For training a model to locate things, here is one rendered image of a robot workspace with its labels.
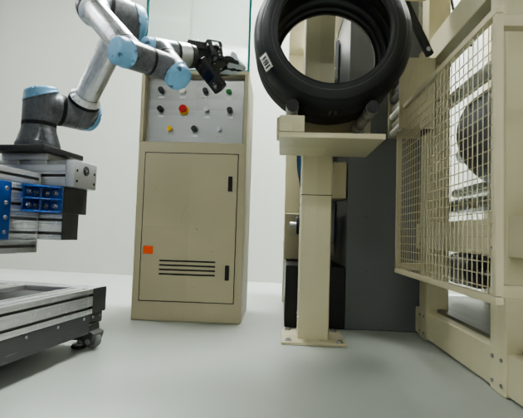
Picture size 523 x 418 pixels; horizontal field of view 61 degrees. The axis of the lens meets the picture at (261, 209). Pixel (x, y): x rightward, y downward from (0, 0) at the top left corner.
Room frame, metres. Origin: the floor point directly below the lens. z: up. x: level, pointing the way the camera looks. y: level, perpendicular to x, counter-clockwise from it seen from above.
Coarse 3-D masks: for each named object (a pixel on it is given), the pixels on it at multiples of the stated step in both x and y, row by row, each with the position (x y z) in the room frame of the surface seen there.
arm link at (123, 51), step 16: (80, 0) 1.29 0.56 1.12; (96, 0) 1.29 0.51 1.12; (80, 16) 1.31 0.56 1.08; (96, 16) 1.23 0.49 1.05; (112, 16) 1.23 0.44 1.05; (96, 32) 1.25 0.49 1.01; (112, 32) 1.17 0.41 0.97; (128, 32) 1.17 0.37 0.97; (112, 48) 1.12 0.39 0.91; (128, 48) 1.10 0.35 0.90; (144, 48) 1.14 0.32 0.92; (128, 64) 1.13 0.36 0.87; (144, 64) 1.15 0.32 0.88
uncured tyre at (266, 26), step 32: (288, 0) 1.75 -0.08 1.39; (320, 0) 1.80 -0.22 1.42; (352, 0) 1.78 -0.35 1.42; (384, 0) 1.52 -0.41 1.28; (256, 32) 1.58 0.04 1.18; (288, 32) 1.84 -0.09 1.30; (384, 32) 1.78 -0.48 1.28; (288, 64) 1.53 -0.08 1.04; (384, 64) 1.52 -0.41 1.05; (288, 96) 1.58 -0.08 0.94; (320, 96) 1.54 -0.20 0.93; (352, 96) 1.54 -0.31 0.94; (384, 96) 1.65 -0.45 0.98
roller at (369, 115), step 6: (372, 102) 1.52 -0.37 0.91; (366, 108) 1.53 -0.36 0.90; (372, 108) 1.52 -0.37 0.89; (378, 108) 1.52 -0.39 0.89; (360, 114) 1.65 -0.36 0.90; (366, 114) 1.57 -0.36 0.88; (372, 114) 1.55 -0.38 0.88; (360, 120) 1.67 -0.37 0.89; (366, 120) 1.63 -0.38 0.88; (354, 126) 1.78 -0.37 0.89; (360, 126) 1.72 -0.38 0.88; (354, 132) 1.83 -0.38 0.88; (360, 132) 1.82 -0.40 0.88
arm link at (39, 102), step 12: (24, 96) 1.54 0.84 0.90; (36, 96) 1.53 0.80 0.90; (48, 96) 1.55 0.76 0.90; (60, 96) 1.59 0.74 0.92; (24, 108) 1.53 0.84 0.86; (36, 108) 1.53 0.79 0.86; (48, 108) 1.55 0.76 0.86; (60, 108) 1.58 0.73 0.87; (48, 120) 1.55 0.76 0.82; (60, 120) 1.60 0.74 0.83
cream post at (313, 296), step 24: (312, 24) 1.90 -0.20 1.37; (312, 48) 1.90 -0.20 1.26; (312, 72) 1.90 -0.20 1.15; (312, 168) 1.90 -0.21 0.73; (312, 192) 1.90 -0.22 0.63; (312, 216) 1.90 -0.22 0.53; (312, 240) 1.90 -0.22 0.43; (312, 264) 1.90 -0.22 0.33; (312, 288) 1.90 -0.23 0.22; (312, 312) 1.90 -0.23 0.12; (312, 336) 1.90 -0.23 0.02
